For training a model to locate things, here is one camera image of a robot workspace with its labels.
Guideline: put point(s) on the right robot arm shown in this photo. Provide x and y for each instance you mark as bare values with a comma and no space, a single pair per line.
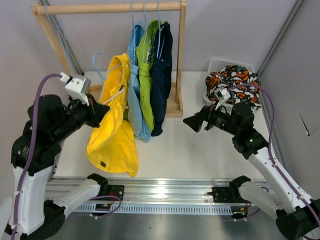
296,213

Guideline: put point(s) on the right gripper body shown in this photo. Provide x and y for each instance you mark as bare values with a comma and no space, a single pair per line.
220,120

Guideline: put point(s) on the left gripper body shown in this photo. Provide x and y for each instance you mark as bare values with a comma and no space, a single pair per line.
78,115

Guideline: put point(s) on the light blue shorts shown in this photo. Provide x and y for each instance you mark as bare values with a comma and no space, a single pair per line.
135,115

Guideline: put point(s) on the blue hanger of camouflage shorts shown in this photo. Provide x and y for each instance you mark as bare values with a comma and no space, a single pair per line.
62,39

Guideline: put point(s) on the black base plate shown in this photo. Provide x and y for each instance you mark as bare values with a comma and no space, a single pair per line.
114,190
230,193

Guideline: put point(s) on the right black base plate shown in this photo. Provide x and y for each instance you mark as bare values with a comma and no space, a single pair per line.
230,193

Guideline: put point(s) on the blue hanger of light-blue shorts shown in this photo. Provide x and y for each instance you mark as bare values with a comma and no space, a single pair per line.
135,39

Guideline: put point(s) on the orange camouflage shorts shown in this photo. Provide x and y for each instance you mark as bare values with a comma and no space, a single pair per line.
235,75

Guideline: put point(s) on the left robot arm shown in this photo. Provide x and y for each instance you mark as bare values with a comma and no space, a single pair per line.
33,156

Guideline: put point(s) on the lime green shorts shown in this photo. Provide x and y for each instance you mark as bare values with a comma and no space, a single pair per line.
144,75

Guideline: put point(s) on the blue hanger of yellow shorts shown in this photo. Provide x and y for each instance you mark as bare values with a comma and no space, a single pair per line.
95,68

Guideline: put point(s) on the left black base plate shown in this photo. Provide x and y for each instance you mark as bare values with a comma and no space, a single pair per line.
114,190

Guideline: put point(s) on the navy blue shorts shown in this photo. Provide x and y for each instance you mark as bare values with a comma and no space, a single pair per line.
161,77

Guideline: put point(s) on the wooden clothes rack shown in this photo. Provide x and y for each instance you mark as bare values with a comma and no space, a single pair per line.
175,101

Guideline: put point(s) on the yellow shorts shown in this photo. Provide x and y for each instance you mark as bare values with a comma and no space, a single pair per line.
111,147

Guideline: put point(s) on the white slotted cable duct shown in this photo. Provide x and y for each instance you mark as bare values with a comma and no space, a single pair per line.
166,209

